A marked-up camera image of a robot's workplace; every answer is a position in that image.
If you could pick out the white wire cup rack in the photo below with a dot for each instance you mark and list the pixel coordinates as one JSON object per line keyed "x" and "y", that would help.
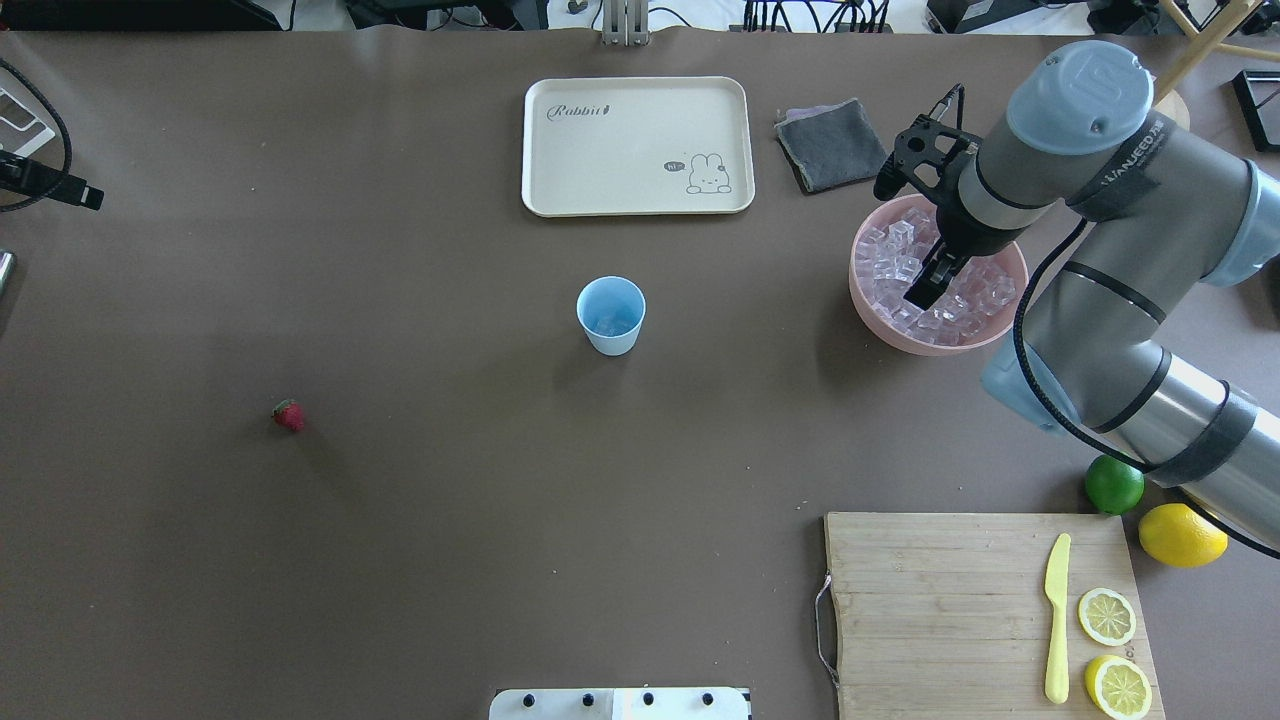
{"x": 22, "y": 132}

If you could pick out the steel muddler with black tip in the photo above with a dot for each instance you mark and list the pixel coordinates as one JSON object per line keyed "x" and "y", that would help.
{"x": 8, "y": 260}

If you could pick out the grey folded cloth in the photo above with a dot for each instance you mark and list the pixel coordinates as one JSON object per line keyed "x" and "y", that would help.
{"x": 829, "y": 146}

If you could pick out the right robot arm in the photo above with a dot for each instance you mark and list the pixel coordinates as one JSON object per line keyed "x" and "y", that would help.
{"x": 1161, "y": 210}

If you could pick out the light blue plastic cup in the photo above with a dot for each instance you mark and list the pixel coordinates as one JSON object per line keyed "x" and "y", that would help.
{"x": 611, "y": 311}

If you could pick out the cream rabbit tray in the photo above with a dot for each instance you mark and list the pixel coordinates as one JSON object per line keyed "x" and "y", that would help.
{"x": 636, "y": 147}

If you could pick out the wooden mug tree stand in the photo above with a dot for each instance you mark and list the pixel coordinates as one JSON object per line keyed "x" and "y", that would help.
{"x": 1200, "y": 44}

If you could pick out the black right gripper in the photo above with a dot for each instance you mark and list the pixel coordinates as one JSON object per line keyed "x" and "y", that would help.
{"x": 972, "y": 237}

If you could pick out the red strawberry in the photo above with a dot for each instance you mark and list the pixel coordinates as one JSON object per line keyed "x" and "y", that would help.
{"x": 289, "y": 415}

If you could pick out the yellow plastic knife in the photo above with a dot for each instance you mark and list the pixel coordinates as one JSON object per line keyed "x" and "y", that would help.
{"x": 1056, "y": 580}

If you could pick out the lemon half near edge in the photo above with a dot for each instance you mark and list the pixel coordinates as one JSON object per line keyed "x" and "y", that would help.
{"x": 1118, "y": 687}

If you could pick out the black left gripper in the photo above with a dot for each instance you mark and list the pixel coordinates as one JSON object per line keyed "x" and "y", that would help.
{"x": 61, "y": 184}

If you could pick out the green lime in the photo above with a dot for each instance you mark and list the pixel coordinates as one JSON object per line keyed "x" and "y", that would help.
{"x": 1112, "y": 486}

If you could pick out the wooden cutting board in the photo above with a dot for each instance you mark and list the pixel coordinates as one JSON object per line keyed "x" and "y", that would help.
{"x": 942, "y": 615}

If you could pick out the whole yellow lemon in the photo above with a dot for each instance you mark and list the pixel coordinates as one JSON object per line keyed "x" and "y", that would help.
{"x": 1178, "y": 536}

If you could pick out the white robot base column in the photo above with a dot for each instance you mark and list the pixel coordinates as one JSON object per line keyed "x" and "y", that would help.
{"x": 694, "y": 702}

